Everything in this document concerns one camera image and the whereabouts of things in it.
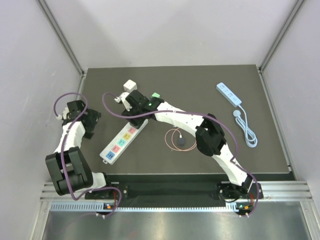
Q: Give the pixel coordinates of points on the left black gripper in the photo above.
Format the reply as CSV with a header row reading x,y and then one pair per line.
x,y
94,117

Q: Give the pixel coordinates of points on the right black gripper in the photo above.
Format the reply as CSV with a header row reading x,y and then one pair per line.
x,y
136,123

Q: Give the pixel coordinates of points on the light green plug adapter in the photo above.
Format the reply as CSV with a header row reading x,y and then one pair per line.
x,y
155,95

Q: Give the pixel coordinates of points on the white cube plug adapter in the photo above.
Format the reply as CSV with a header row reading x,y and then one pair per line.
x,y
129,86

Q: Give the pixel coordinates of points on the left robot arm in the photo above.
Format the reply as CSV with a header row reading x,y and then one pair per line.
x,y
75,127

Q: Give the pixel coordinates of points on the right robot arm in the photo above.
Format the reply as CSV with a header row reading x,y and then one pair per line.
x,y
209,135

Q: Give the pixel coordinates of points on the white multicolour power strip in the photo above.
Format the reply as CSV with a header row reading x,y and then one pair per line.
x,y
120,143

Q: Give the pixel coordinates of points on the small dark blue charger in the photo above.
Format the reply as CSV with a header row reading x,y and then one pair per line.
x,y
181,141

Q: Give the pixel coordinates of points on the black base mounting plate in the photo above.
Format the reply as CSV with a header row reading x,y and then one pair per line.
x,y
160,192

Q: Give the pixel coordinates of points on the light blue power strip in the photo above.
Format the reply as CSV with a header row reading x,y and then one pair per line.
x,y
239,114

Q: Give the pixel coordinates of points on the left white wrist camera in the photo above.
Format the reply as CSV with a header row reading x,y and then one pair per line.
x,y
64,116

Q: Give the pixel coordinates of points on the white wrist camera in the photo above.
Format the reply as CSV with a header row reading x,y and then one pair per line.
x,y
64,116
121,99

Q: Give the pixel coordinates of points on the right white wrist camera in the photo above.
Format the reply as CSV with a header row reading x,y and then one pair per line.
x,y
121,99

